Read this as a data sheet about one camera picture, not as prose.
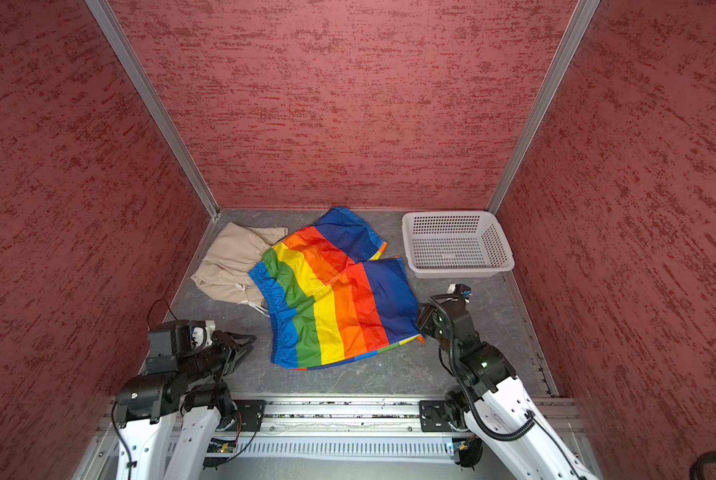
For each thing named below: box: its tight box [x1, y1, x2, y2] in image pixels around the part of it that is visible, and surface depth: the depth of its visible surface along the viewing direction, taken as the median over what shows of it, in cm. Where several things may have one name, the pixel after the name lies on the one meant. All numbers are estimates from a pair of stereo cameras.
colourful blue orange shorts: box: [248, 207, 426, 371], surface depth 95 cm
